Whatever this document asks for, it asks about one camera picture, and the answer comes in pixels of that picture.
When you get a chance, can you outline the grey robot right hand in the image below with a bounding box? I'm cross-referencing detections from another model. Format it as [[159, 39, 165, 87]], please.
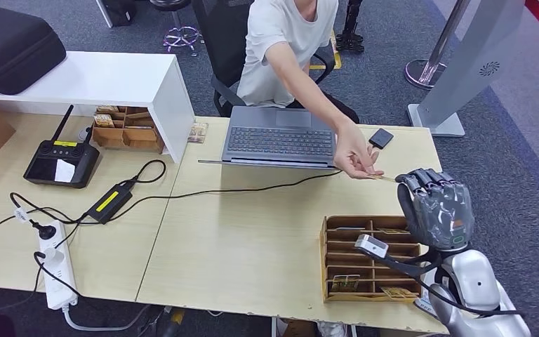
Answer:
[[394, 168, 476, 253]]

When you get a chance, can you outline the person's right hand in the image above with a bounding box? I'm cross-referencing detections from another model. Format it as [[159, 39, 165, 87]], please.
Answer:
[[333, 121, 386, 181]]

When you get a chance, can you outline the stack of patterned cards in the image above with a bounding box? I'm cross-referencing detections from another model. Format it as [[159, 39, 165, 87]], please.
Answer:
[[187, 122, 209, 144]]

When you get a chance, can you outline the white card reader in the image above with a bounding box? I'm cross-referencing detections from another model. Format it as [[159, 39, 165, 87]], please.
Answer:
[[412, 274, 439, 320]]

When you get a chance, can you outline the slotted wooden card organizer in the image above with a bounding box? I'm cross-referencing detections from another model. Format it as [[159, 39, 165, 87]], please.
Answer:
[[319, 214, 423, 303]]

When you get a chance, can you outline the person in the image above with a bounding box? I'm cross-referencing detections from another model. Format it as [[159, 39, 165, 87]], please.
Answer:
[[236, 0, 386, 181]]

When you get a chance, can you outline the small black square drive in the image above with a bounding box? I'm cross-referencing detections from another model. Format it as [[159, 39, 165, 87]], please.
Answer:
[[368, 128, 395, 150]]

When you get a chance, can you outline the grey laptop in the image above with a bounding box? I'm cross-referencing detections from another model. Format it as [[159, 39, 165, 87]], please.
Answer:
[[197, 105, 340, 169]]

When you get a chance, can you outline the grey kiosk stand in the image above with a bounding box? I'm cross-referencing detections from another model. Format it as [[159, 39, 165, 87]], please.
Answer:
[[406, 0, 528, 138]]

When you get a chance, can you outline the white crumpled object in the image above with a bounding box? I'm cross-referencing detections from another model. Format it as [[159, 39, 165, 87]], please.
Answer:
[[317, 322, 347, 337]]

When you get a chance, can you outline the black office chair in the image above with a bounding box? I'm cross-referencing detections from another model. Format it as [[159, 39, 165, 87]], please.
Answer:
[[191, 0, 336, 118]]

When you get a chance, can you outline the small brown box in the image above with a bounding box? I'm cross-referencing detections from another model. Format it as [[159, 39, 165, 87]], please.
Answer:
[[281, 319, 317, 337]]

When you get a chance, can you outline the brown compartment desk organizer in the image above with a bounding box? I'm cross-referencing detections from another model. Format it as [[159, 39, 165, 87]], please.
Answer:
[[91, 105, 166, 155]]

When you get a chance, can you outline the black stool with chrome base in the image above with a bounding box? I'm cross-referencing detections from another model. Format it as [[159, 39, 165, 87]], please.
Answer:
[[149, 0, 206, 58]]

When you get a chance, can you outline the black power adapter yellow label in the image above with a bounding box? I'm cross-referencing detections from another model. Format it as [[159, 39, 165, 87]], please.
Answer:
[[84, 181, 135, 225]]

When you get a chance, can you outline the white desk shelf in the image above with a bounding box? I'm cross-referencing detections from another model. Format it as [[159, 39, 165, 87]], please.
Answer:
[[0, 51, 196, 164]]

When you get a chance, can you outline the black remote controller with antenna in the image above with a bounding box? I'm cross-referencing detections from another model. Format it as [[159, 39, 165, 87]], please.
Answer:
[[22, 104, 100, 190]]

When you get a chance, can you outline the white paper note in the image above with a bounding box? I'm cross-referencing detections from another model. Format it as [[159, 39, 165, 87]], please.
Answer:
[[54, 159, 76, 183]]

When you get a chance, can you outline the white power strip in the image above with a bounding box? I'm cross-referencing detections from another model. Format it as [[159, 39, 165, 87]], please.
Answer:
[[38, 220, 79, 311]]

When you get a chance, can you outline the white plug-in charger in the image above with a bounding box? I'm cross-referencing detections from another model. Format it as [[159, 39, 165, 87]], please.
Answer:
[[41, 246, 65, 264]]

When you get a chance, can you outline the black carrying case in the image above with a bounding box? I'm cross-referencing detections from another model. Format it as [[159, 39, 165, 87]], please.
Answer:
[[0, 4, 67, 98]]

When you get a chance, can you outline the black camera bracket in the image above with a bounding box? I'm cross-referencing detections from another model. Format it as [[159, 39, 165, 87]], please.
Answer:
[[371, 249, 444, 279]]

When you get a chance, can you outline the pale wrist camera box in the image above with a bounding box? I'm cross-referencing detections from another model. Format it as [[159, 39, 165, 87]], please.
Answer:
[[354, 234, 390, 260]]

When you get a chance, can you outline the chrome stanchion post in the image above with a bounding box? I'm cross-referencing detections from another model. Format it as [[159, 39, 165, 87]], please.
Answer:
[[404, 0, 472, 91]]

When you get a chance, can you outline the long black laptop power cable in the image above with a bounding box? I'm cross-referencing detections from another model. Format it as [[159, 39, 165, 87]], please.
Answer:
[[107, 169, 343, 223]]

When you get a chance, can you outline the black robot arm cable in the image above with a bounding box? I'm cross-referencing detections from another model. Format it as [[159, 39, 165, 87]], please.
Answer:
[[415, 274, 526, 319]]

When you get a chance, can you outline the looped black adapter cable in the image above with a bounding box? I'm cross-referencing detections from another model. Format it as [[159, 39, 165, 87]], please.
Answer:
[[119, 159, 167, 187]]

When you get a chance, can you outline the black cabinet with white frame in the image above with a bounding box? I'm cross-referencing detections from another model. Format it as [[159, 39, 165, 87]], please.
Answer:
[[95, 0, 138, 29]]

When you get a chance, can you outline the white power strip cord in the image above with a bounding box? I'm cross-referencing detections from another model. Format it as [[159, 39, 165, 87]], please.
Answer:
[[61, 302, 152, 332]]

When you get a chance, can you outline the black mains cord with plug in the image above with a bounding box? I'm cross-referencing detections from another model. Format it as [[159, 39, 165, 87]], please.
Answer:
[[8, 191, 89, 241]]

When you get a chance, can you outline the black charger cable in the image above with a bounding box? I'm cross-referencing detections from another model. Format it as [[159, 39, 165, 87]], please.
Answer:
[[0, 251, 82, 311]]

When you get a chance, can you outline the thin black cable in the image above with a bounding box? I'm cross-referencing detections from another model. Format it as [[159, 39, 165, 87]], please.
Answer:
[[0, 211, 87, 254]]

